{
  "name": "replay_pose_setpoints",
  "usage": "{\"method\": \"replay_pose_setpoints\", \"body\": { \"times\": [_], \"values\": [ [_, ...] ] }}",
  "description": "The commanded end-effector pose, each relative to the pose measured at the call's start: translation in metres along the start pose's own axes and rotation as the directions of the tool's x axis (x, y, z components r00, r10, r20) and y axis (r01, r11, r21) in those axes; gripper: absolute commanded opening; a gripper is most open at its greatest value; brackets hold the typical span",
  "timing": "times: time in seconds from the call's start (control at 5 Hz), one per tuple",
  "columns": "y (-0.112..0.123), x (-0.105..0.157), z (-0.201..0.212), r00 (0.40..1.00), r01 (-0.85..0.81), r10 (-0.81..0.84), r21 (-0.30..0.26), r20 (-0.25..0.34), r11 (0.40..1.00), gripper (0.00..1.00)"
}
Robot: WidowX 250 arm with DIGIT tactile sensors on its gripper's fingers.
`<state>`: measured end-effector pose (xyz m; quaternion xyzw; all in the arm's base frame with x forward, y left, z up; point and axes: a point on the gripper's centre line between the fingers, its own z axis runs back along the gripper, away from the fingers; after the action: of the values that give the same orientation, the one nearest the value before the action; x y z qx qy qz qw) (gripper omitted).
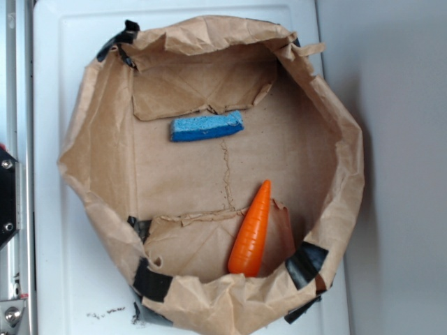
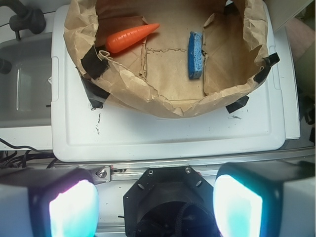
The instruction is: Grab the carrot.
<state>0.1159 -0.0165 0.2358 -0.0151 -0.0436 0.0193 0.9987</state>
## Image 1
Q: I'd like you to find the orange plastic toy carrot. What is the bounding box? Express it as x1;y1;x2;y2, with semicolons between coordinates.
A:
228;180;271;277

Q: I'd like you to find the black metal bracket plate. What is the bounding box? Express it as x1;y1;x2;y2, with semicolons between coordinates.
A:
0;144;17;249

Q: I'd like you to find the brown paper bag bin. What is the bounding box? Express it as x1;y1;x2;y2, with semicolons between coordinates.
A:
58;15;365;334

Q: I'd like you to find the blue sponge block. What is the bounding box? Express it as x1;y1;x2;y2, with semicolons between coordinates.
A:
170;111;244;142

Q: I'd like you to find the aluminium frame rail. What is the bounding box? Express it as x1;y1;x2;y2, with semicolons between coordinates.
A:
1;1;38;334

